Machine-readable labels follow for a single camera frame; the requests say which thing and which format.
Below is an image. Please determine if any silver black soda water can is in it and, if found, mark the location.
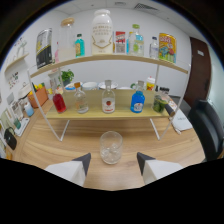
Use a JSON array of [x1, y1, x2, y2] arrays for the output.
[[35, 28, 54, 70]]

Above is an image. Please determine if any clear glass tumbler with ice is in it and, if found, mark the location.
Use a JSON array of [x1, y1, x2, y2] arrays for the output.
[[99, 130, 124, 165]]

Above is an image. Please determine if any white notebook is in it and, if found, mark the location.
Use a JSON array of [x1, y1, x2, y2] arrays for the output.
[[168, 99, 194, 133]]

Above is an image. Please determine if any black office chair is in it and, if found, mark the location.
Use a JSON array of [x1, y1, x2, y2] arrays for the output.
[[187, 99, 224, 163]]

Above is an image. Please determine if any clear bottle with cork stopper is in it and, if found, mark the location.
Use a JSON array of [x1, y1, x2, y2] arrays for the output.
[[73, 81, 90, 115]]

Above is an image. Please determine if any red liquid glass bottle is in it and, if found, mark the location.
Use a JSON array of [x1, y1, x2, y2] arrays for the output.
[[50, 77, 67, 114]]

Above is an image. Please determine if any blue liquid glass bottle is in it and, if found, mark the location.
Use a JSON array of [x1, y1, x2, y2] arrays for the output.
[[130, 80, 146, 114]]

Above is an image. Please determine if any small pale blue bottle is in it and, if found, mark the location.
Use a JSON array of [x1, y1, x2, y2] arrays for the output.
[[23, 101, 35, 118]]

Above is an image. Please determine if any orange box with fruit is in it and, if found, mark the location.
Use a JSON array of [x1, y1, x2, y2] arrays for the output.
[[27, 83, 50, 109]]

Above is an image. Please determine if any white bowl with blue rim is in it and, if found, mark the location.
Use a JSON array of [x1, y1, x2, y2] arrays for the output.
[[64, 83, 77, 92]]

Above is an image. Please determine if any green potted plant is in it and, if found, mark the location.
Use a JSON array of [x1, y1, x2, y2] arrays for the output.
[[60, 69, 75, 87]]

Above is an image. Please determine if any brown wooden door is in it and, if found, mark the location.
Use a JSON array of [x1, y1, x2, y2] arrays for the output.
[[183, 36, 212, 108]]

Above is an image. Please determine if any two-tier wooden shelf rack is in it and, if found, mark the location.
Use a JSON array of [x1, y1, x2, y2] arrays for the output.
[[27, 54, 192, 142]]

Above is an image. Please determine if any small clear water bottle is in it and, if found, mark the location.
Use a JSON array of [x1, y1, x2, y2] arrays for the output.
[[149, 36, 160, 60]]

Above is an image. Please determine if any yellow printed drink can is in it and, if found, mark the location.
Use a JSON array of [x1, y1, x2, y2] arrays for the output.
[[158, 32, 178, 64]]

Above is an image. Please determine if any small teal liquid bottle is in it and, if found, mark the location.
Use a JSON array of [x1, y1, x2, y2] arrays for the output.
[[74, 33, 86, 58]]

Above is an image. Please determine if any clear bottle with green cap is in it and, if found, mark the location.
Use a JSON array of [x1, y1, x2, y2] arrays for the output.
[[129, 23, 145, 57]]

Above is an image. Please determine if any tall glass jar wooden lid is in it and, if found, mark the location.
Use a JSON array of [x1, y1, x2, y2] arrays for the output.
[[58, 17, 77, 62]]

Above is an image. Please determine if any slim light blue bottle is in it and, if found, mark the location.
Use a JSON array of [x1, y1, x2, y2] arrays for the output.
[[125, 31, 134, 55]]

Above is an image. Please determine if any large white plastic bottle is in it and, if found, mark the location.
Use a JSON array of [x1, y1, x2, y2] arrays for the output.
[[91, 9, 114, 56]]

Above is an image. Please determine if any wooden wall shelf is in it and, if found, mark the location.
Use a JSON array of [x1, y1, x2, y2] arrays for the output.
[[3, 53, 30, 74]]

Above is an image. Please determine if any red white wall poster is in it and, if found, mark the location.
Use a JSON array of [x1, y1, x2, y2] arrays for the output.
[[114, 31, 127, 55]]

